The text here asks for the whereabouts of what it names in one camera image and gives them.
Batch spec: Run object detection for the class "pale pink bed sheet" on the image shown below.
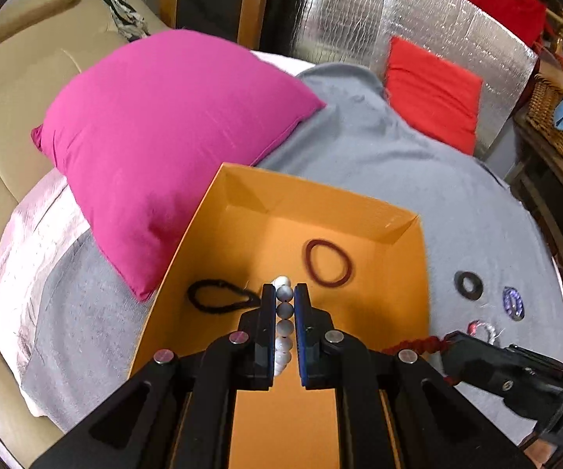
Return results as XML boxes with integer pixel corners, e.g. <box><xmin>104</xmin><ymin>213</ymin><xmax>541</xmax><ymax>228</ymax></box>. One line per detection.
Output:
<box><xmin>0</xmin><ymin>49</ymin><xmax>311</xmax><ymax>431</ymax></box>

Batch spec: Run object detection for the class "red pillow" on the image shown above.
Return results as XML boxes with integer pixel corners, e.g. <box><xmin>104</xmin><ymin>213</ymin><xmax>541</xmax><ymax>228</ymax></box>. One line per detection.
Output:
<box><xmin>383</xmin><ymin>36</ymin><xmax>484</xmax><ymax>156</ymax></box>

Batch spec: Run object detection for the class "black hair tie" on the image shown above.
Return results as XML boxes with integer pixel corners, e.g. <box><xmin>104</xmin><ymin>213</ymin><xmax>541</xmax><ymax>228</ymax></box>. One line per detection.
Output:
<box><xmin>187</xmin><ymin>279</ymin><xmax>263</xmax><ymax>312</ymax></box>

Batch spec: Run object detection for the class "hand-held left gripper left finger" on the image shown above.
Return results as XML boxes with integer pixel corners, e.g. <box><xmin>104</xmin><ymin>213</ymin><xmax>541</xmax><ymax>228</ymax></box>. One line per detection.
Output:
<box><xmin>30</xmin><ymin>282</ymin><xmax>277</xmax><ymax>469</ymax></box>

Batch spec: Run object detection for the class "pink white bead bracelet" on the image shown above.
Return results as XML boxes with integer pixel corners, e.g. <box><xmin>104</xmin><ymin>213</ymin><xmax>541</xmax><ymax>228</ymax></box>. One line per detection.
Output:
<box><xmin>468</xmin><ymin>320</ymin><xmax>499</xmax><ymax>345</ymax></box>

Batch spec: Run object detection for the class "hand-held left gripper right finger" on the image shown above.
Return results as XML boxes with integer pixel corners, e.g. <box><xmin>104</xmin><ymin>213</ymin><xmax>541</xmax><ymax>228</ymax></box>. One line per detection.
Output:
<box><xmin>295</xmin><ymin>282</ymin><xmax>531</xmax><ymax>469</ymax></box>

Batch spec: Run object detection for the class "dark red hair tie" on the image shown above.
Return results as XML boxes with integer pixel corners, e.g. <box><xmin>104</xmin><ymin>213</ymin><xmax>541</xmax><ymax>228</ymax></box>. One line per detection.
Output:
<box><xmin>304</xmin><ymin>239</ymin><xmax>353</xmax><ymax>288</ymax></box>

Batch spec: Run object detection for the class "grey blanket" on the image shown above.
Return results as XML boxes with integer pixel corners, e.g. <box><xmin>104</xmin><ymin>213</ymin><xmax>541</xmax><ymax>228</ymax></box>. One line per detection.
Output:
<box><xmin>20</xmin><ymin>63</ymin><xmax>563</xmax><ymax>450</ymax></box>

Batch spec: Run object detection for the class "wooden cabinet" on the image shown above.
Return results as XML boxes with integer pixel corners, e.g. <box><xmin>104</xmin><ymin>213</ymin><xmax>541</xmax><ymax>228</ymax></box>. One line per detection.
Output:
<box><xmin>157</xmin><ymin>0</ymin><xmax>275</xmax><ymax>50</ymax></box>

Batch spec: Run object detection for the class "pink pillow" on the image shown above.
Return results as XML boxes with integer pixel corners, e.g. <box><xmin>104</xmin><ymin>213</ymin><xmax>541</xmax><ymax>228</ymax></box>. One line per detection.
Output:
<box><xmin>31</xmin><ymin>29</ymin><xmax>326</xmax><ymax>303</ymax></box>

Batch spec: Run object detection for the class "wicker basket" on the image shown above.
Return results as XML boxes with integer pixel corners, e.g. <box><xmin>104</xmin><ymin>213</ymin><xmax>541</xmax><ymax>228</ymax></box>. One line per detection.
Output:
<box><xmin>525</xmin><ymin>73</ymin><xmax>563</xmax><ymax>181</ymax></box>

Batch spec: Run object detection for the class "red bead bracelet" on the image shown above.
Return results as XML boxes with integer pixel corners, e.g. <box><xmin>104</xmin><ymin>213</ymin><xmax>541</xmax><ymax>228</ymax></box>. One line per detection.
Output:
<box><xmin>383</xmin><ymin>335</ymin><xmax>458</xmax><ymax>387</ymax></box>

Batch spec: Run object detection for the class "orange cardboard box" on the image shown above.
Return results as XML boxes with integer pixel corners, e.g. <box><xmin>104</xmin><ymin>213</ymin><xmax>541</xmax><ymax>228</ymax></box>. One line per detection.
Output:
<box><xmin>127</xmin><ymin>162</ymin><xmax>431</xmax><ymax>469</ymax></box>

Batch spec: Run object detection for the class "purple bead bracelet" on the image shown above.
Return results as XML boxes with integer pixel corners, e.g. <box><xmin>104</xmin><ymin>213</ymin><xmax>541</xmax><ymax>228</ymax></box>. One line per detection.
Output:
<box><xmin>502</xmin><ymin>287</ymin><xmax>526</xmax><ymax>322</ymax></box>

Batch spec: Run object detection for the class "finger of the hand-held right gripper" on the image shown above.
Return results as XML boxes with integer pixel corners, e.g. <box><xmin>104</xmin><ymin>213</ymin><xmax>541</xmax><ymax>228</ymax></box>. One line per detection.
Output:
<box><xmin>440</xmin><ymin>331</ymin><xmax>507</xmax><ymax>401</ymax></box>

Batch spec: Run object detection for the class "striped black white cloth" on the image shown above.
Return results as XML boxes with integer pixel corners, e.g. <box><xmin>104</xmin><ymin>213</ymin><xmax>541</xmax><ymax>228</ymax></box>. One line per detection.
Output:
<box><xmin>98</xmin><ymin>0</ymin><xmax>150</xmax><ymax>42</ymax></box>

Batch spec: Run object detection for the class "silver foil insulation panel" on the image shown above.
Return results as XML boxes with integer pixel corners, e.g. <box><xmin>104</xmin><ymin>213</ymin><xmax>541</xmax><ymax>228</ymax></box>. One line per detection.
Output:
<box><xmin>291</xmin><ymin>0</ymin><xmax>541</xmax><ymax>157</ymax></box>

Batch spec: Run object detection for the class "dark bangle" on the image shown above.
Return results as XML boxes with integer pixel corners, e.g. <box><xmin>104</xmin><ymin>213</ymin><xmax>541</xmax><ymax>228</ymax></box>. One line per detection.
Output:
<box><xmin>454</xmin><ymin>271</ymin><xmax>483</xmax><ymax>301</ymax></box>

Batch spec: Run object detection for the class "beige leather sofa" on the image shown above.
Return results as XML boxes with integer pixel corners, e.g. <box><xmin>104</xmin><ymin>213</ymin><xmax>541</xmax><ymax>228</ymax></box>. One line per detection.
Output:
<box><xmin>0</xmin><ymin>0</ymin><xmax>165</xmax><ymax>469</ymax></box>

